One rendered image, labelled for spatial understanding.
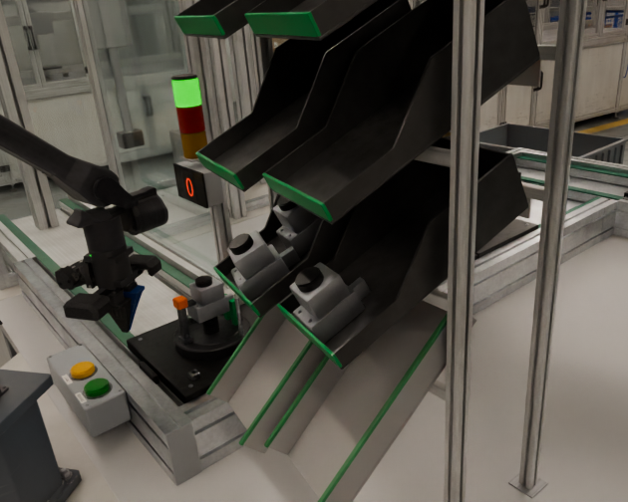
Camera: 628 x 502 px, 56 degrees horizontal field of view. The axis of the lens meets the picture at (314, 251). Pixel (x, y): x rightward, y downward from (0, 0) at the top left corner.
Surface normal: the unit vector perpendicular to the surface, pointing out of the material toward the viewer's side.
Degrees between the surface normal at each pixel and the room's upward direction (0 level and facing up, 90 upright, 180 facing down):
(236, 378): 90
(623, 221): 90
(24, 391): 0
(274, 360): 45
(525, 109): 90
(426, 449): 0
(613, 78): 90
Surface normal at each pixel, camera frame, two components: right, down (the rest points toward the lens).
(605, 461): -0.07, -0.91
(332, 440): -0.67, -0.47
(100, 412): 0.62, 0.27
